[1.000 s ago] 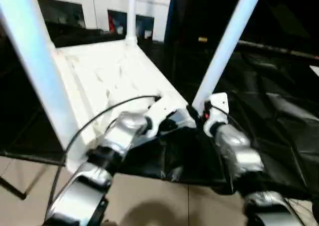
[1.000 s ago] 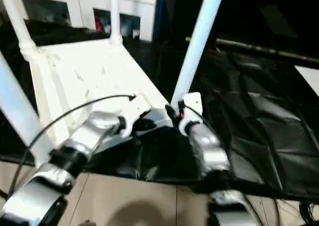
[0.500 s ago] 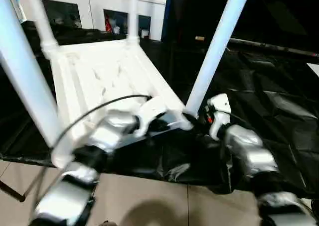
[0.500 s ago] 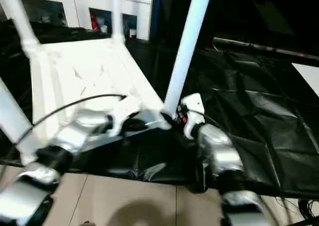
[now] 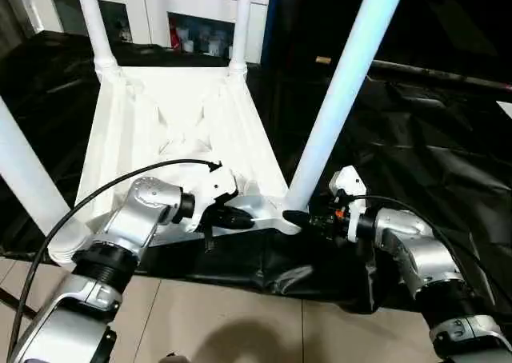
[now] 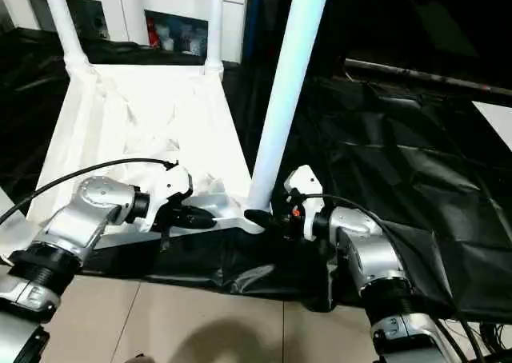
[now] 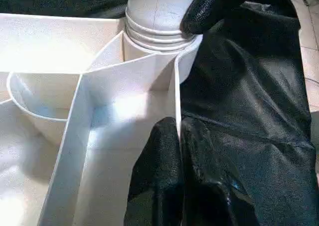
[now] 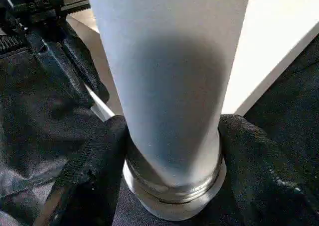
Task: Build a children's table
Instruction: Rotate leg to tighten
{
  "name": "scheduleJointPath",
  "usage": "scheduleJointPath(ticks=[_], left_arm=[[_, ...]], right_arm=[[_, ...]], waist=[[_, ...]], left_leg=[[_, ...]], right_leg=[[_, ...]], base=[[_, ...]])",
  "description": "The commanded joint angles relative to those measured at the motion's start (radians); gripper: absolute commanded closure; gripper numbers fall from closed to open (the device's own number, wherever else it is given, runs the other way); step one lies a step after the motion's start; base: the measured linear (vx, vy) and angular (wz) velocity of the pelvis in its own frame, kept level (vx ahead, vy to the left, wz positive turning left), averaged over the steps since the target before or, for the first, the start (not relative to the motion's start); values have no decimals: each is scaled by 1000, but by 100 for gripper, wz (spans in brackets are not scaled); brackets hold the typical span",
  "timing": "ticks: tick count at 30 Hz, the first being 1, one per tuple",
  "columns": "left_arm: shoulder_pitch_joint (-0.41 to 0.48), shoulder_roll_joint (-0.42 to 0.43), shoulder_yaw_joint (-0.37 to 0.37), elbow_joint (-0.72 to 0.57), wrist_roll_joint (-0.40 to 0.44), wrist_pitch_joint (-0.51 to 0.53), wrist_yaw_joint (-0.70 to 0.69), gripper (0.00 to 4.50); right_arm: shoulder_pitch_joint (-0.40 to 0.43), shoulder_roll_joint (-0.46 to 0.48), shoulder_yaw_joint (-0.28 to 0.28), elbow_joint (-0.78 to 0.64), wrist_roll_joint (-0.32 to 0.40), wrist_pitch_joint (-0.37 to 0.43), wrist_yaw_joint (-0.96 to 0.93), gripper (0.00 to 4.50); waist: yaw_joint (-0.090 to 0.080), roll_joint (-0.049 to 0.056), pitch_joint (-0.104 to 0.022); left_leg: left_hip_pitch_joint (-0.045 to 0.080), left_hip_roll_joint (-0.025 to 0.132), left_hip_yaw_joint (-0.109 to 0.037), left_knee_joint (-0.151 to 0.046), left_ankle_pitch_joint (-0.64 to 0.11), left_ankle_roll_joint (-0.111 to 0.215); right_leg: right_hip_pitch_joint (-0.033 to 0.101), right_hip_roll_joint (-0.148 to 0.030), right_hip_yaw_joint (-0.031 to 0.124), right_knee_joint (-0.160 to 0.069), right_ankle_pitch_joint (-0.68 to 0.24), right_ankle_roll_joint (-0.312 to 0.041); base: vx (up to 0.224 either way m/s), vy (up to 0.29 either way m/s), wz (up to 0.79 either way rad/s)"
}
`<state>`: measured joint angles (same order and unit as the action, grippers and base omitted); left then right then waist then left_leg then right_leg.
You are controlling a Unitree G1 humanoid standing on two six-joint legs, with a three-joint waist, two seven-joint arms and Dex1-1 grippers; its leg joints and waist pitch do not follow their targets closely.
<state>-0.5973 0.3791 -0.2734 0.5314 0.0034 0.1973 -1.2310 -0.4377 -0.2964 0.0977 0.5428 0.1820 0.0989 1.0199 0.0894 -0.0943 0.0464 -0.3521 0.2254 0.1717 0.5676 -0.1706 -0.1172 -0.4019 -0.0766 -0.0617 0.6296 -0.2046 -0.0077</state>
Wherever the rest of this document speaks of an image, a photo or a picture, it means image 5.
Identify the dark grey curtain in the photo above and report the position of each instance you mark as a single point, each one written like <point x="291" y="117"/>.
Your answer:
<point x="8" y="11"/>

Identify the black work mat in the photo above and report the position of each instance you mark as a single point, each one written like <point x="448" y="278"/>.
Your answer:
<point x="432" y="163"/>

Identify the white bottle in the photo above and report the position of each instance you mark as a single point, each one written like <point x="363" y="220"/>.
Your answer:
<point x="214" y="45"/>

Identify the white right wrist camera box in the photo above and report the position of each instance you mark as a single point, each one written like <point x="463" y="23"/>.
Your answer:
<point x="347" y="183"/>

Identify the white plastic table top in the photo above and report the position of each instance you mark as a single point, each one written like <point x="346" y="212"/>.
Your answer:
<point x="184" y="115"/>

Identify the dark robot foot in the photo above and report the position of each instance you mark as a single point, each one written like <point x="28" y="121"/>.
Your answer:
<point x="174" y="359"/>

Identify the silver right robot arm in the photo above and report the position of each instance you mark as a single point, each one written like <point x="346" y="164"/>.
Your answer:
<point x="416" y="251"/>

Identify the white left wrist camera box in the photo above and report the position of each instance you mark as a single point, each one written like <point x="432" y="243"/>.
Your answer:
<point x="210" y="185"/>

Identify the small white jar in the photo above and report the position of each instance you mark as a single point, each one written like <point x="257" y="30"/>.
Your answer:
<point x="188" y="45"/>

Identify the red bottle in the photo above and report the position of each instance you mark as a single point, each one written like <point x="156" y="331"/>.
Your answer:
<point x="173" y="37"/>

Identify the dark metal rod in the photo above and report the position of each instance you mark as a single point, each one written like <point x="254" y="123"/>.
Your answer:
<point x="440" y="73"/>

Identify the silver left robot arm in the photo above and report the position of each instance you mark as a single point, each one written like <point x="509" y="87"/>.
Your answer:
<point x="144" y="211"/>

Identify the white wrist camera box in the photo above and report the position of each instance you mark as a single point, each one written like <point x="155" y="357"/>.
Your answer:
<point x="347" y="183"/>
<point x="210" y="185"/>

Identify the grey metal frame leg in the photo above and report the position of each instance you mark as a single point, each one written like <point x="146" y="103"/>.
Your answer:
<point x="8" y="299"/>

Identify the white flat board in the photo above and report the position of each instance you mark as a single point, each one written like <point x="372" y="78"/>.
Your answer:
<point x="507" y="107"/>

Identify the white plastic table leg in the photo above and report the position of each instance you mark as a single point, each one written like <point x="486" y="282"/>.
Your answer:
<point x="240" y="19"/>
<point x="344" y="83"/>
<point x="32" y="179"/>
<point x="96" y="27"/>

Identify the small yellow tag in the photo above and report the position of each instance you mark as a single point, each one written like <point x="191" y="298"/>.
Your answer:
<point x="322" y="60"/>

